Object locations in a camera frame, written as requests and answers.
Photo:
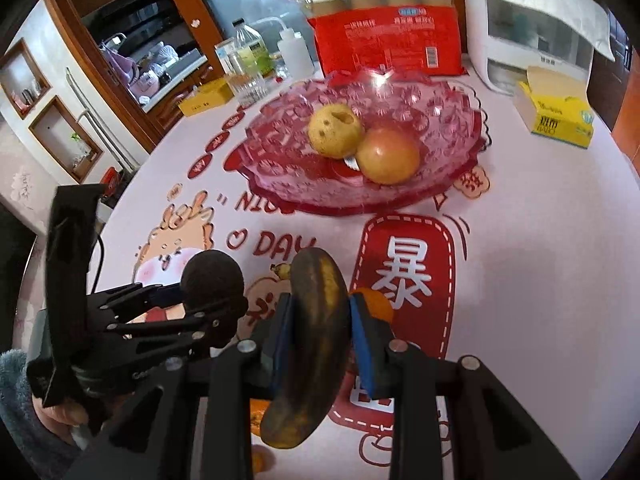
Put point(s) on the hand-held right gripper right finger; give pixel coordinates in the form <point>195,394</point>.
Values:
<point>364,350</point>

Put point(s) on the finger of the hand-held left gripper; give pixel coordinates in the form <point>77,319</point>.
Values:
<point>140,300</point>
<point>190,332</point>

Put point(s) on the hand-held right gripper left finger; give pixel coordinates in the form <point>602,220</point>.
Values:
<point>281,345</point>

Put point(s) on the dark overripe banana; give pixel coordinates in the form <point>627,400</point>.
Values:
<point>315,320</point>

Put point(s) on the dark brown round fruit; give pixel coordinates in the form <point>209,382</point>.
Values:
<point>212,277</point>

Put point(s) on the pink glass fruit bowl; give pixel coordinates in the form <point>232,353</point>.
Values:
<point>280,160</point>

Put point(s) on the person's left forearm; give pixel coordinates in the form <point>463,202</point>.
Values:
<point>17,395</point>

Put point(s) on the person's left hand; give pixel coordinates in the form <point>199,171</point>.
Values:
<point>65,417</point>

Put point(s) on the white refrigerator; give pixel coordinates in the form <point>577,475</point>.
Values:
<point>95,115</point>

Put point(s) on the printed tablecloth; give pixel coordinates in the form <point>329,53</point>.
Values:
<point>525,260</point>

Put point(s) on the yellow red apple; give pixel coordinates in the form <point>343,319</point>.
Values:
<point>389,156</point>

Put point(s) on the flat yellow box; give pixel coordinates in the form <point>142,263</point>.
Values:
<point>205,99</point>

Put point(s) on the yellow pear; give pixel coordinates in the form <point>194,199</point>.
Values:
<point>334,130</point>

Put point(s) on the glass cup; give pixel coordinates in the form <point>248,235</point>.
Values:
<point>245,87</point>

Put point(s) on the clear plastic container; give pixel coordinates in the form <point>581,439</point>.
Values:
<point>227,57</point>

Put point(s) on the wooden kitchen cabinet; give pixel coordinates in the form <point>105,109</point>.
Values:
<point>75,0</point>

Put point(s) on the clear plastic bottle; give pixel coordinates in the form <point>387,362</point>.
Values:
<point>252,50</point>

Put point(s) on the white squeeze bottle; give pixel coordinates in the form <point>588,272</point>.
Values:
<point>295,57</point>

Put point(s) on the yellow tissue box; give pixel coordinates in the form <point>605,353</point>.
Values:
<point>555,115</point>

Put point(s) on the red pack of bottles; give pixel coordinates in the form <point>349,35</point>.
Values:
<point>385,45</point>

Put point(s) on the white countertop appliance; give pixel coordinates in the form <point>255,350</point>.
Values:
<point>525,40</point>

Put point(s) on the wooden storage cabinet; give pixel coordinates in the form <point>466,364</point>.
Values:
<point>612,85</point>

